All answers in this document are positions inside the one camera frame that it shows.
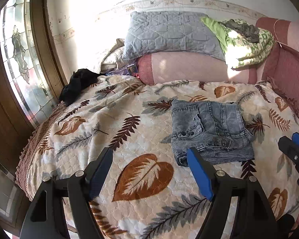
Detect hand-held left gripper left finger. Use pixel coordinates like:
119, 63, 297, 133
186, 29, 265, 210
19, 147, 114, 239

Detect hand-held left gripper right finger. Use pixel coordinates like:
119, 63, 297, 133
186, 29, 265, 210
187, 147, 279, 239

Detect blue-grey denim pants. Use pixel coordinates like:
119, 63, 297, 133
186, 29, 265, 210
170, 100, 255, 167

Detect leaf-print fleece blanket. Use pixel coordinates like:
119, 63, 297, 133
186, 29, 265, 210
37, 76, 299, 239

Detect red upholstered headboard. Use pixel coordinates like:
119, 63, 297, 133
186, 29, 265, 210
248, 17, 299, 127

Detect black cloth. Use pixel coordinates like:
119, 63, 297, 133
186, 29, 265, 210
58, 68, 100, 106

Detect green printed quilt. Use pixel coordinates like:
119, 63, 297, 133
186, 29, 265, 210
201, 17, 275, 71

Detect colourful printed packet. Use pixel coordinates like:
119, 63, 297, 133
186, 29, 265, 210
106, 64, 140, 78

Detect pink bolster cushion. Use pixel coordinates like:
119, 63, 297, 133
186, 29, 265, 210
137, 52, 258, 85

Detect beige pillow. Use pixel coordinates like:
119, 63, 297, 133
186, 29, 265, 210
100, 38, 126, 71

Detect dark grey cloth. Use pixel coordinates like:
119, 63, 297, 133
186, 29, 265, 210
220, 19, 261, 43

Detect wooden stained glass door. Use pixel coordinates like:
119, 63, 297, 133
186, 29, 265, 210
0, 0, 68, 229

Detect grey quilted pillow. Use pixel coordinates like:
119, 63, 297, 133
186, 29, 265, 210
122, 11, 226, 61

